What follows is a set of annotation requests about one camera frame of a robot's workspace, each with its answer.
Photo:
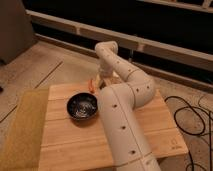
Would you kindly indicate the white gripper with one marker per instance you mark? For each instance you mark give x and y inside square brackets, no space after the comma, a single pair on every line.
[103,82]

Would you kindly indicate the grey cabinet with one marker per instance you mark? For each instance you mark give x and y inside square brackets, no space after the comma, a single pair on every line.
[16,31]

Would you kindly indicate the orange carrot toy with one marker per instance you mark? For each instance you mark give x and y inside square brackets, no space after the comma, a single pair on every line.
[90,86]

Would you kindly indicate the wooden board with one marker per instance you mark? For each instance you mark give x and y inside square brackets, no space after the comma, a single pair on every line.
[69,145]

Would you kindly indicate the black bowl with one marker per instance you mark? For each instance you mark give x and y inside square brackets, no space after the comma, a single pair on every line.
[82,106]

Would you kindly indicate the white shelf rail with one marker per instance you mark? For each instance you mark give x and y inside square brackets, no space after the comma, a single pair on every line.
[170,52]

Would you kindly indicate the yellow-brown mat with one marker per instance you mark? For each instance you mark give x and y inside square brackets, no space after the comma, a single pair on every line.
[21,150]

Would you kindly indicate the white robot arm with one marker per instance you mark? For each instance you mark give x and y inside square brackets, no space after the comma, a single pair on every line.
[116,104]

